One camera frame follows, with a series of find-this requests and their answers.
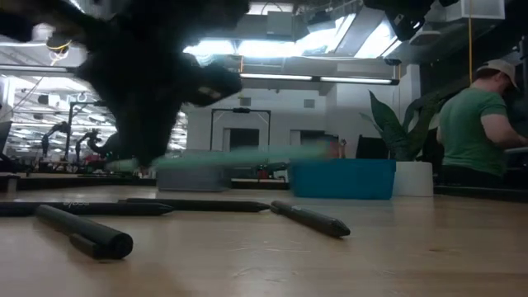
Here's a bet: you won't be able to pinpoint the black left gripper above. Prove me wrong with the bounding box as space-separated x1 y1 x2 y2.
76 0 251 168

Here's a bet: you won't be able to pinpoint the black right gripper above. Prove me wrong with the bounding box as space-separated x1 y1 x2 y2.
385 10 426 42

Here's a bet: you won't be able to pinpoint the long black pointed pen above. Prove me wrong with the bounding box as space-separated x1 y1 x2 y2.
118 197 272 214

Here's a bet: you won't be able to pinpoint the teal pencil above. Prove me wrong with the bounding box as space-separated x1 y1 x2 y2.
106 146 331 172

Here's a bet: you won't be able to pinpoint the black pen with clip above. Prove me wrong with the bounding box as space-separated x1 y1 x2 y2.
35 204 134 261

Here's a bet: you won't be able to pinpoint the black pen with white print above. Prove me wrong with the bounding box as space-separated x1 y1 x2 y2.
0 200 175 218

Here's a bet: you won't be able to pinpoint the grey plastic bin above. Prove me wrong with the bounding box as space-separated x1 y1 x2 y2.
155 148 232 193

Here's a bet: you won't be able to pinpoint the white ceiling unit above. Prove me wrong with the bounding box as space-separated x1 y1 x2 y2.
445 0 507 22

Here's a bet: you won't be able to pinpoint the long light bar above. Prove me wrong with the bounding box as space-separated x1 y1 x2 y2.
0 64 400 87

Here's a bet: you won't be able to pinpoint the background black robot arms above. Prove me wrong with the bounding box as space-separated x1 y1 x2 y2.
40 120 108 163

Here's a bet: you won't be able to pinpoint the green snake plant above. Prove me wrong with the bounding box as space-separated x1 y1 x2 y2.
359 90 445 163

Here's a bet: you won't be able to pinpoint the grey ceiling box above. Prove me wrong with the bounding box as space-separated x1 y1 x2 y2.
266 11 299 37

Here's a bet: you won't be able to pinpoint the person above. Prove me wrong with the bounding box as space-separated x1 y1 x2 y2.
436 59 528 189

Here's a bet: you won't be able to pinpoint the black background monitor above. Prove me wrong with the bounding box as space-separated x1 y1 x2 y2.
355 134 389 160

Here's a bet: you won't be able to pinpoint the background robot with green light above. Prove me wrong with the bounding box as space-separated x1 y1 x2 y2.
255 161 290 182

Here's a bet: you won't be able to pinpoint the white plant pot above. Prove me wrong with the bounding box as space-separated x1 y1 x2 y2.
392 160 435 197

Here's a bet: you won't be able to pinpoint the blue plastic tray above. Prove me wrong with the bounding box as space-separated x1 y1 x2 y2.
288 158 397 201

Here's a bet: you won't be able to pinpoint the dark grey click pen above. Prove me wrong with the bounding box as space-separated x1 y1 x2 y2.
269 200 351 239

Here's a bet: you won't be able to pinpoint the yellow cable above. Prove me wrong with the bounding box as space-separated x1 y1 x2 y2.
465 0 475 83

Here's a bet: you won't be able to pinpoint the black aluminium table frame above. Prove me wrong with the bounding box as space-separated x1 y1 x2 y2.
0 172 528 203

